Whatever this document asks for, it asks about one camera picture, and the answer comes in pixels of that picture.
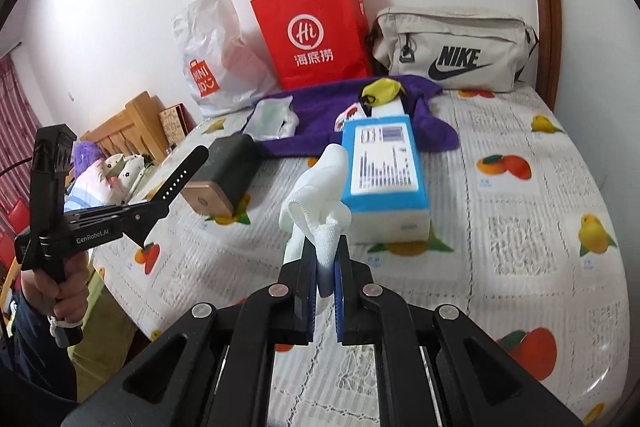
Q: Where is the olive green cloth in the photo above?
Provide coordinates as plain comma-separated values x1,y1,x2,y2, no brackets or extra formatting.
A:
70,282,138,403

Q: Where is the white cloth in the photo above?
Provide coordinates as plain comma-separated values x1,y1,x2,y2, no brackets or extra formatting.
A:
277,143,354,308

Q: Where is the patterned brown box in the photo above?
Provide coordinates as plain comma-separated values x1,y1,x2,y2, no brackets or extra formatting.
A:
159,103,196,152

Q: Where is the purple cloth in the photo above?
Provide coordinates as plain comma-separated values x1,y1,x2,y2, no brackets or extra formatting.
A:
250,74,461,158

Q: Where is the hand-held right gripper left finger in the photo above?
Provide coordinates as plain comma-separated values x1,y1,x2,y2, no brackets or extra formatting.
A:
60,234,321,427

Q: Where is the red paper bag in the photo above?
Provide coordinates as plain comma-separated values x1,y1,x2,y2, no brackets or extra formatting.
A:
250,0,376,92

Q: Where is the green and white packet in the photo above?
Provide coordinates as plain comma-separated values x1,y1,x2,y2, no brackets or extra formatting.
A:
242,96,300,142

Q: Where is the purple plush toy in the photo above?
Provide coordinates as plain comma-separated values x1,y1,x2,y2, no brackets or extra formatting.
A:
72,142,103,175

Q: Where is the red curtain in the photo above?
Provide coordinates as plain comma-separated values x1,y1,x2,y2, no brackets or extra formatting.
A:
0,57,43,208

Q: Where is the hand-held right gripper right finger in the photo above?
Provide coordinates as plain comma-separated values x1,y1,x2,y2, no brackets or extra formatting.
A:
334,234,583,427

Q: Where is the pastel striped pillow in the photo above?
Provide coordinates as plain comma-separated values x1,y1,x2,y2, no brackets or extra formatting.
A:
65,159,121,208

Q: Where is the person's left hand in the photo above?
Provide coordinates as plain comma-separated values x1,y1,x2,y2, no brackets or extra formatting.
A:
22,249,93,323

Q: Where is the wooden bed headboard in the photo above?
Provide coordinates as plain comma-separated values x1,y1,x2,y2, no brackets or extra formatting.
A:
82,91,168,165

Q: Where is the blue tissue pack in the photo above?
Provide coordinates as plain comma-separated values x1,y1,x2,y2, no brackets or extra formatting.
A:
340,99,432,243

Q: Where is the fruit printed tablecloth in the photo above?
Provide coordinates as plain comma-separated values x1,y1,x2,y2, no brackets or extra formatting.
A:
92,87,631,427

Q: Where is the dark pouch with tan end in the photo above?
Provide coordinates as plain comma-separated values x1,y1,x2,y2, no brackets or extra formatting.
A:
181,134,260,219

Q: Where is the beige waist bag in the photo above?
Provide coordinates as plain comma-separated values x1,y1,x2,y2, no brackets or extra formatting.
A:
367,6,540,94

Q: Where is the white plastic bag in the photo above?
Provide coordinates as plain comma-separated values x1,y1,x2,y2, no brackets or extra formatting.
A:
172,0,281,118

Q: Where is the red and white small packet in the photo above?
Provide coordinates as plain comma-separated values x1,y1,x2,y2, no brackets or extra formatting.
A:
334,103,366,131

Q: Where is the small yellow duffel bag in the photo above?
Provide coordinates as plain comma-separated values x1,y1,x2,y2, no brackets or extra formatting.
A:
360,77,405,108

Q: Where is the red chair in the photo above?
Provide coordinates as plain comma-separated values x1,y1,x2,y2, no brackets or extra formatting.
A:
0,199,26,303

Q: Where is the white spotted plush toy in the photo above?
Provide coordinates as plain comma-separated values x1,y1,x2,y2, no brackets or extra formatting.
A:
102,152,148,198

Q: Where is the person's left forearm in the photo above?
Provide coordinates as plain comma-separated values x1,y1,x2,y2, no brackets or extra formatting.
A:
0,297,81,408

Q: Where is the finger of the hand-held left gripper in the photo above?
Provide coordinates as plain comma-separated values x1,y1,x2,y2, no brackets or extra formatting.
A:
150,145,210,208

